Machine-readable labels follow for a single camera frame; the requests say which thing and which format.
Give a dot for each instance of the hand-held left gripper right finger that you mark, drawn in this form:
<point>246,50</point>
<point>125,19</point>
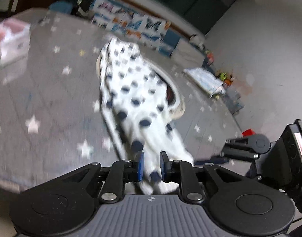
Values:
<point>163,166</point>

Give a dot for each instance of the black and white plush toy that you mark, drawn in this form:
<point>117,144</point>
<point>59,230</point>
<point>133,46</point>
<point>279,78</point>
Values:
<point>196,40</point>

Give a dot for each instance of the clear plastic container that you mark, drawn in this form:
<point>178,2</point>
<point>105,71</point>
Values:
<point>236,101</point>

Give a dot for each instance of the blue sofa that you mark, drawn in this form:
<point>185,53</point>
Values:
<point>171,40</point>

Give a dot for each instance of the striped folded cloth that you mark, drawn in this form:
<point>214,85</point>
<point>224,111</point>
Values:
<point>205,79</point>

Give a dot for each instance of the black bag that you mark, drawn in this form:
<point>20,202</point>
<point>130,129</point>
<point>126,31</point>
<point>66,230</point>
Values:
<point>80,1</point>

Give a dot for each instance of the yellow green toy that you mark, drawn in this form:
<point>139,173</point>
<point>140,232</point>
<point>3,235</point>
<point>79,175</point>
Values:
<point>223,77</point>

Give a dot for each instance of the white polka dot garment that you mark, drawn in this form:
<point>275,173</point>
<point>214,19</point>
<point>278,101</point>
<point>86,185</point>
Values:
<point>141,108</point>

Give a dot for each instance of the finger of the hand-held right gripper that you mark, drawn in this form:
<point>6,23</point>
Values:
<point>239,144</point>
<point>237,158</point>

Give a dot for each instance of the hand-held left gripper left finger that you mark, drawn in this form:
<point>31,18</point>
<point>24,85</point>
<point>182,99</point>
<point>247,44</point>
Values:
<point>140,166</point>

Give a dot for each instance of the small red object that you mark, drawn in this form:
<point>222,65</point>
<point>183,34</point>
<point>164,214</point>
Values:
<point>248,132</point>

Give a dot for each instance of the round black induction cooktop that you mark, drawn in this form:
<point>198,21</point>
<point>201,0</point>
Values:
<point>171,96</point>

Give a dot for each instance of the butterfly print pillow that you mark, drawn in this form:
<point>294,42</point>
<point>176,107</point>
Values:
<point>131,22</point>

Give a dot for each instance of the white tissue box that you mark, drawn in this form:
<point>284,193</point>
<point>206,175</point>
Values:
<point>10,42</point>

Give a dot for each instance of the dark window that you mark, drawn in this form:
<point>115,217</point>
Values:
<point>185,0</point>

